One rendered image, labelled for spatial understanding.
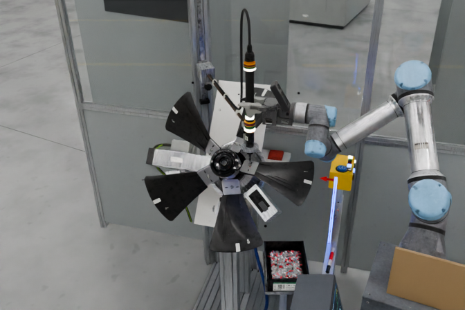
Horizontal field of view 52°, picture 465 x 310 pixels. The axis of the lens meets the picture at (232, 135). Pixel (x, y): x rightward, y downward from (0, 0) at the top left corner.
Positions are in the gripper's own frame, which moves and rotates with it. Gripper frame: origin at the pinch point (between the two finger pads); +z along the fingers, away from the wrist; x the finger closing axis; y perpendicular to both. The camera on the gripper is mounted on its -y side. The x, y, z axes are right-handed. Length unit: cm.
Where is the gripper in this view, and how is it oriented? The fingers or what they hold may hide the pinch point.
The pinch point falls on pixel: (242, 100)
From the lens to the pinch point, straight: 182.2
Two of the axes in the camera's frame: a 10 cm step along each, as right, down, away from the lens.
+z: -9.6, -1.3, 2.4
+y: 0.1, 8.6, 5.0
